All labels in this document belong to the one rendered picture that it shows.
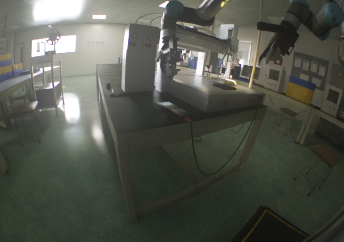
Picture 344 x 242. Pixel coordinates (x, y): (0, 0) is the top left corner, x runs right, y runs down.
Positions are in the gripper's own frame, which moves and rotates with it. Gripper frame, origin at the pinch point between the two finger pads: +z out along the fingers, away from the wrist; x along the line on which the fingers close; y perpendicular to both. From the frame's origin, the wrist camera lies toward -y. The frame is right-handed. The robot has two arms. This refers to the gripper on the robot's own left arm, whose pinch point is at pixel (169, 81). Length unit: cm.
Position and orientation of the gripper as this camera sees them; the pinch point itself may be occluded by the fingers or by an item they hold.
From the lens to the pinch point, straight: 68.0
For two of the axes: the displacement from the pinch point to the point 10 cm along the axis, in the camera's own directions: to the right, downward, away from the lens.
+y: 5.8, 1.1, -8.1
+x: 8.2, -1.3, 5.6
